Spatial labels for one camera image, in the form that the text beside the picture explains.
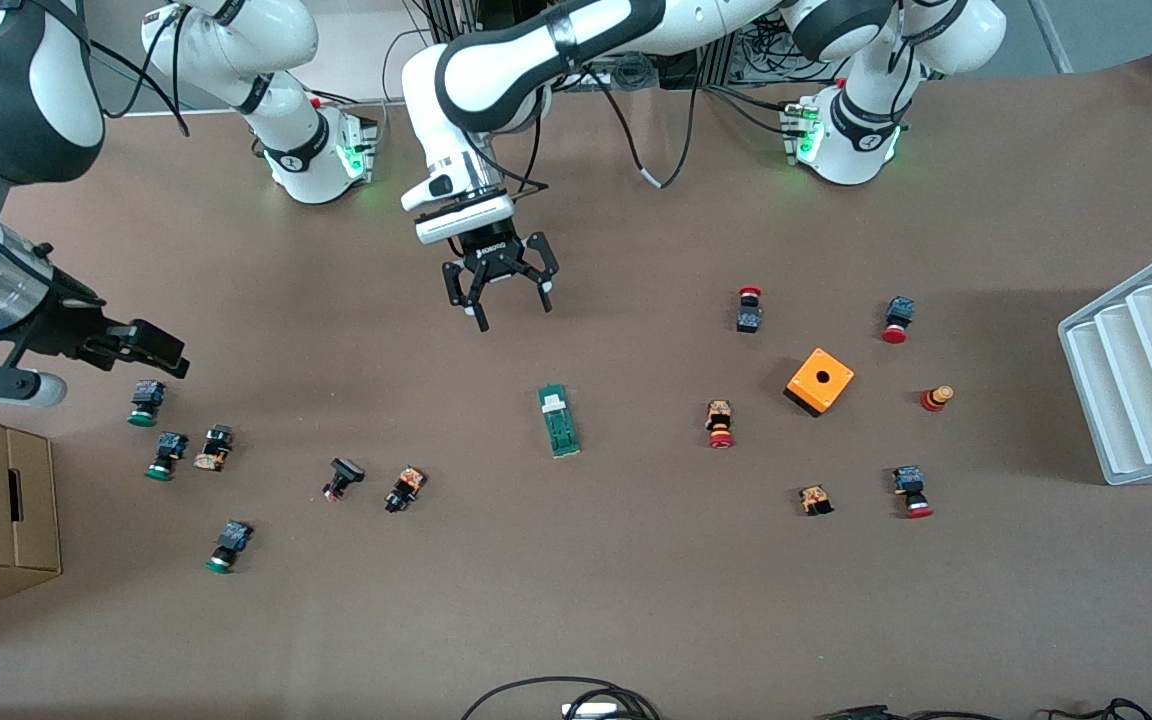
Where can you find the red pushbutton orange block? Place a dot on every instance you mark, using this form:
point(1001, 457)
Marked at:
point(719, 415)

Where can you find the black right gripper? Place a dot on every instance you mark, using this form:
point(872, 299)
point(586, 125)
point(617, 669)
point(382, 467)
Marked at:
point(58, 330)

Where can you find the white power plug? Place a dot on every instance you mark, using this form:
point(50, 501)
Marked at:
point(591, 711)

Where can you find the red pushbutton black block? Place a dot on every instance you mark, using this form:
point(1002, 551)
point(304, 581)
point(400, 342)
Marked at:
point(749, 320)

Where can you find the black knob switch orange block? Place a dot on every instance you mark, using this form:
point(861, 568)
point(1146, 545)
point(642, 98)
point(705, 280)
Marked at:
point(406, 487)

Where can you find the red mushroom pushbutton blue block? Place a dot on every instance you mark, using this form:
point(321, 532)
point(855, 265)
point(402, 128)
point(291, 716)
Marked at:
point(908, 480)
point(899, 310)

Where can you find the red yellow emergency stop head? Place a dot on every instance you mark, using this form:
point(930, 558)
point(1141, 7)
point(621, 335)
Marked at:
point(936, 398)

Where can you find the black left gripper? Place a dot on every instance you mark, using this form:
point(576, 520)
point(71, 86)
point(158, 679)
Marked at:
point(492, 254)

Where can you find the aluminium profile rack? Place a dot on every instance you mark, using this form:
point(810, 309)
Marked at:
point(726, 60)

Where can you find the white ribbed tray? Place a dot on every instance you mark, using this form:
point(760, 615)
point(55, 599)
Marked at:
point(1136, 380)

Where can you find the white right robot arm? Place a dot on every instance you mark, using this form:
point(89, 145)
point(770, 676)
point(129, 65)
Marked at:
point(236, 40)

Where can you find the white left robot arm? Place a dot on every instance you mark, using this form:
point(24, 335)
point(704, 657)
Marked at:
point(696, 20)

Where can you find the green mushroom pushbutton blue block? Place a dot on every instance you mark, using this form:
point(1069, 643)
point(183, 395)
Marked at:
point(232, 538)
point(146, 395)
point(169, 447)

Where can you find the black flat-head switch red terminals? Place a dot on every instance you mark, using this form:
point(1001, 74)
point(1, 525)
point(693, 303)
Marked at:
point(344, 472)

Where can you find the orange contact block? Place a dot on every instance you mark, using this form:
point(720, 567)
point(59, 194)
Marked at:
point(815, 499)

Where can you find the orange button enclosure box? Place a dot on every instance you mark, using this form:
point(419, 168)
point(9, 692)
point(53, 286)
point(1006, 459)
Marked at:
point(816, 390)

